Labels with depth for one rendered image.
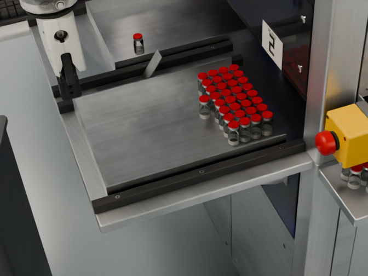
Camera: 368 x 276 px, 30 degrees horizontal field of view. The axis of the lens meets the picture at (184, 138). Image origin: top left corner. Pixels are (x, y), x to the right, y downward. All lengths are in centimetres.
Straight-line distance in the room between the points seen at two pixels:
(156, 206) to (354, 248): 51
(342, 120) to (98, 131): 48
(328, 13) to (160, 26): 63
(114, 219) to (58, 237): 116
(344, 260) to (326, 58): 57
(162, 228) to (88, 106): 98
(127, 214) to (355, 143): 40
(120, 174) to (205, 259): 101
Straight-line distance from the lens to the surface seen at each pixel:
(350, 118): 113
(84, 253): 228
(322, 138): 112
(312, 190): 131
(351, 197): 121
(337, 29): 107
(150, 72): 144
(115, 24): 163
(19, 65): 310
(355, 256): 155
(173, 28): 160
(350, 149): 112
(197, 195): 120
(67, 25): 99
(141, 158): 127
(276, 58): 129
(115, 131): 134
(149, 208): 119
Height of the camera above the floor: 177
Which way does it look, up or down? 43 degrees down
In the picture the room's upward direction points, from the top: 4 degrees counter-clockwise
